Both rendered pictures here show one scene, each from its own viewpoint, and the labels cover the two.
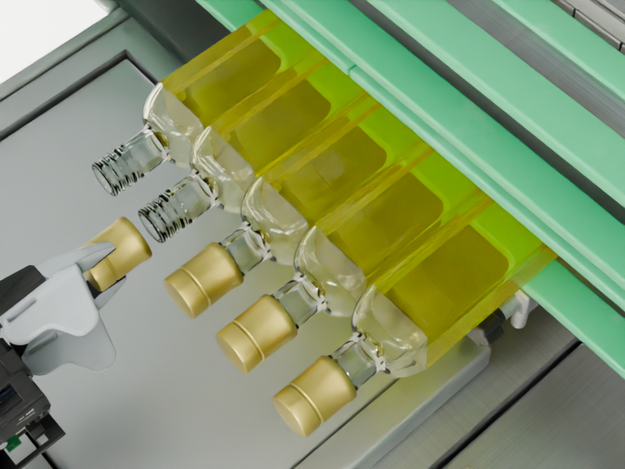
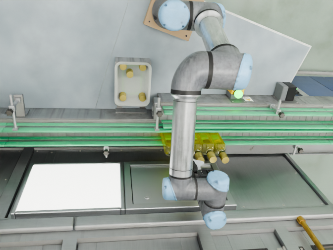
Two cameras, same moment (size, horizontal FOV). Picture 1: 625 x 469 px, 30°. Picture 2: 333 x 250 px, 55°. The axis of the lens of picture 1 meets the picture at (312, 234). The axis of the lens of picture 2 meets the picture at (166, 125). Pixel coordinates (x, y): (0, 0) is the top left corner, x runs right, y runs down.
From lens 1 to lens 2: 1.24 m
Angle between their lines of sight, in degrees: 53
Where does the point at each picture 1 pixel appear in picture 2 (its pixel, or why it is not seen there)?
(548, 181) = (216, 125)
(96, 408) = not seen: hidden behind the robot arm
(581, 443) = (229, 165)
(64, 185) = (148, 181)
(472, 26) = (201, 110)
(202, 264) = (199, 154)
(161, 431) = not seen: hidden behind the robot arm
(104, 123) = (141, 173)
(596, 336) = (228, 143)
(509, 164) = (211, 126)
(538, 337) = not seen: hidden behind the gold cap
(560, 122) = (220, 112)
